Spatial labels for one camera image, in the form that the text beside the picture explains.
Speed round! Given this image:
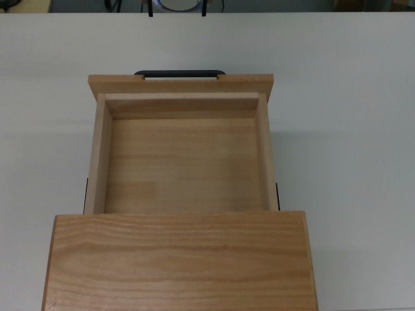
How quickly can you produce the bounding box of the wooden drawer with black handle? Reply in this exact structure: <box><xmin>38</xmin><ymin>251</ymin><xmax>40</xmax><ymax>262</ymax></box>
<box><xmin>83</xmin><ymin>69</ymin><xmax>280</xmax><ymax>216</ymax></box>

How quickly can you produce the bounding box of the brown wooden panel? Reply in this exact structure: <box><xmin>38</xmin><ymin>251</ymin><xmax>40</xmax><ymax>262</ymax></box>
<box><xmin>18</xmin><ymin>0</ymin><xmax>53</xmax><ymax>14</ymax></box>

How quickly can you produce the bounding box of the black object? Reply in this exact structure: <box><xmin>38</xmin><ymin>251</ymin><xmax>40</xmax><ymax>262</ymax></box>
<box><xmin>0</xmin><ymin>0</ymin><xmax>21</xmax><ymax>14</ymax></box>

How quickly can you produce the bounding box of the wooden cabinet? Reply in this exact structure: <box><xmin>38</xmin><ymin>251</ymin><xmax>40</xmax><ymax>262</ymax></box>
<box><xmin>41</xmin><ymin>210</ymin><xmax>320</xmax><ymax>311</ymax></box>

